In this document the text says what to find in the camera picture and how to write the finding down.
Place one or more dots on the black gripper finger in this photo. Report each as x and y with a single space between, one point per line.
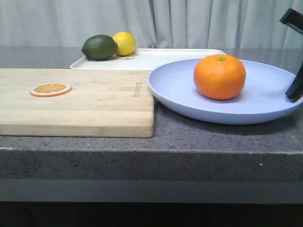
294 19

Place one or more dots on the light blue plate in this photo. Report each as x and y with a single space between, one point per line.
263 98

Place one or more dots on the orange fruit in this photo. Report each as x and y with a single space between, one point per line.
219 76

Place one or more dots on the cream rectangular tray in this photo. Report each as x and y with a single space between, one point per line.
144 59

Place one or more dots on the grey curtain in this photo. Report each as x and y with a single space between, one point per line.
219 24

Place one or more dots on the yellow lemon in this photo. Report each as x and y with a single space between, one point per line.
126 43

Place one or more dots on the green lime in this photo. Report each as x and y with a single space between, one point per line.
99 47

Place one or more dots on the wooden cutting board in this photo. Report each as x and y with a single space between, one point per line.
101 103

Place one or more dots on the orange slice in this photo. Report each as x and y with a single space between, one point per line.
50 89

